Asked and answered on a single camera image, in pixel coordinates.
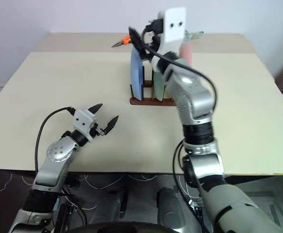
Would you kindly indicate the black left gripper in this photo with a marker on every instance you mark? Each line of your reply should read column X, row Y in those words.
column 98, row 131

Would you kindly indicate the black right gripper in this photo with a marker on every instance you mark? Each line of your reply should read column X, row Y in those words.
column 154, row 26

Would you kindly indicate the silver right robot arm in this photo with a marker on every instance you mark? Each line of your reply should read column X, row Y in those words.
column 192, row 97

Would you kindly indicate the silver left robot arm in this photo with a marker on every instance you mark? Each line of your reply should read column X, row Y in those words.
column 56, row 150

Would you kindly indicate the dark wooden dish rack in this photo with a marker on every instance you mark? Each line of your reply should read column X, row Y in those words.
column 151, row 102

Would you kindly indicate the blue plate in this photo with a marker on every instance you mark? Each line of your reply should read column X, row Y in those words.
column 136, row 75

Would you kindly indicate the green plate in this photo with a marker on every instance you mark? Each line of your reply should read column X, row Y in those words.
column 159, row 87

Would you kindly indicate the pink plate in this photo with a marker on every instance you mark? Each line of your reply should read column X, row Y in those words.
column 187, row 54

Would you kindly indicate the clear greenish plastic packet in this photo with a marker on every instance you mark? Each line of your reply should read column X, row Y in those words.
column 195, row 36

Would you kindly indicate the dark rounded robot leg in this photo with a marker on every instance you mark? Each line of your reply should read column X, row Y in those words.
column 170, row 206
column 112, row 206

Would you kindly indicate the dark rounded robot torso rim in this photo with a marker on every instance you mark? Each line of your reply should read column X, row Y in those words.
column 122, row 228

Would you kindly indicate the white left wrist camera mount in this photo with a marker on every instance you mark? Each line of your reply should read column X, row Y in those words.
column 83, row 120

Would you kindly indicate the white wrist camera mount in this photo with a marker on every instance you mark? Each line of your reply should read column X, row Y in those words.
column 83, row 120
column 174, row 31

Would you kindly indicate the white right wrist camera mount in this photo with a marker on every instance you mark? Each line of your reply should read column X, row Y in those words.
column 174, row 31

